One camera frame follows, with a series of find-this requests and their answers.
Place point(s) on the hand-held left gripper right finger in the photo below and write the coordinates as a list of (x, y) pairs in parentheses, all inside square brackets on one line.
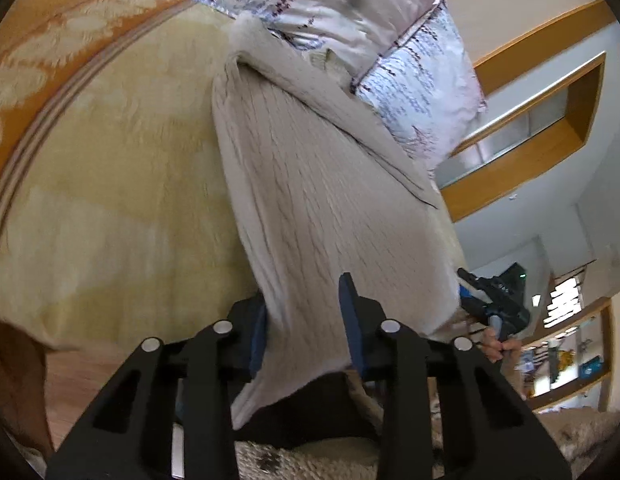
[(348, 325)]

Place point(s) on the beige fluffy blanket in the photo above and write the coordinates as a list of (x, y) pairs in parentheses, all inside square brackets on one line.
[(310, 460)]

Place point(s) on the person's right hand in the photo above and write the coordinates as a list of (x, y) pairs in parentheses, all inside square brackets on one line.
[(495, 347)]

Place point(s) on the wooden wall trim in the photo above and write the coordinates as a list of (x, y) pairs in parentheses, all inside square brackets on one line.
[(539, 40)]

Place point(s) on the printed white pillow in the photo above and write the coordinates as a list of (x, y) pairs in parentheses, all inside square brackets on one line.
[(350, 15)]

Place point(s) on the wooden wall shelf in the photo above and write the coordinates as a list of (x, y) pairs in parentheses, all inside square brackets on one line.
[(569, 355)]

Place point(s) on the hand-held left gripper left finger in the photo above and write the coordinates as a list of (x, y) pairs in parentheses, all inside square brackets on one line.
[(257, 342)]

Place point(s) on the wooden wall niche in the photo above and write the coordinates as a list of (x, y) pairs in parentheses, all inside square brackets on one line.
[(539, 135)]

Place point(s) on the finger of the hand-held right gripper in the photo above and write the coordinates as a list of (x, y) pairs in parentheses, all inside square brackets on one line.
[(468, 290)]

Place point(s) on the yellow and orange patterned blanket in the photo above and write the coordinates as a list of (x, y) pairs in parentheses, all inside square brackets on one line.
[(115, 185)]

